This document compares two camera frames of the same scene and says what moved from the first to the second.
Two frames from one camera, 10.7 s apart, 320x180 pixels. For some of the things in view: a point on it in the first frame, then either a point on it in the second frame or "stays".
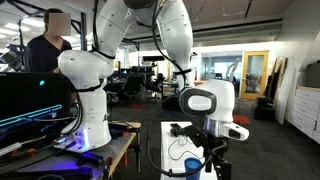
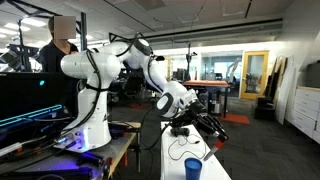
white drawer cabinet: (304, 111) stays
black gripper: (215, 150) to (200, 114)
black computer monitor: (35, 106) stays
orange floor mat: (241, 119) stays
